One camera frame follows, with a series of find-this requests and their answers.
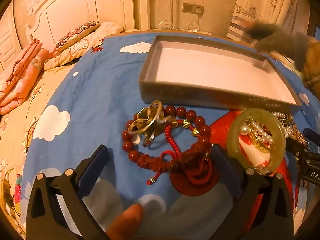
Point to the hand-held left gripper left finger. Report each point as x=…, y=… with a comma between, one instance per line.
x=93, y=167

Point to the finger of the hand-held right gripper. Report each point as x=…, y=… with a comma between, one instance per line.
x=311, y=133
x=296, y=146

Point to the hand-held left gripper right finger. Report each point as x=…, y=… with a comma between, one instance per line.
x=226, y=170

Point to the green jade bangle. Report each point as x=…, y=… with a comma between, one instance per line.
x=231, y=140

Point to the grey shallow box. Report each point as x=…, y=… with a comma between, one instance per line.
x=212, y=65

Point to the gold pendant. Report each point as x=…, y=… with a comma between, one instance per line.
x=257, y=145

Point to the orange blurred object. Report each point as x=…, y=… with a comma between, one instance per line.
x=312, y=65

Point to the blue cloud-print cloth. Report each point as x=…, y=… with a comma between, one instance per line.
x=100, y=92

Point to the dark blurred object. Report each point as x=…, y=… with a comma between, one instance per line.
x=280, y=40

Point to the pink quilt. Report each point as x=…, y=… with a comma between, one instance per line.
x=20, y=80

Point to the cream shell-print pillow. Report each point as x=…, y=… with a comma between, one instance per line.
x=75, y=53

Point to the embroidered flower pillow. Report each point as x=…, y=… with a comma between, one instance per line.
x=75, y=33

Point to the printed curtain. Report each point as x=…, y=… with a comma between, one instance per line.
x=262, y=0

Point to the white nightstand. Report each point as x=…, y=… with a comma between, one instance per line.
x=175, y=30

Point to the white wardrobe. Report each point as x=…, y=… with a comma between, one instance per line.
x=6, y=42

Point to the white charger plug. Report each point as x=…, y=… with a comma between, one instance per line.
x=198, y=11

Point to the white bed headboard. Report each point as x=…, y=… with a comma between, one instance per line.
x=75, y=5

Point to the wall socket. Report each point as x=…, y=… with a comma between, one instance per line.
x=190, y=7

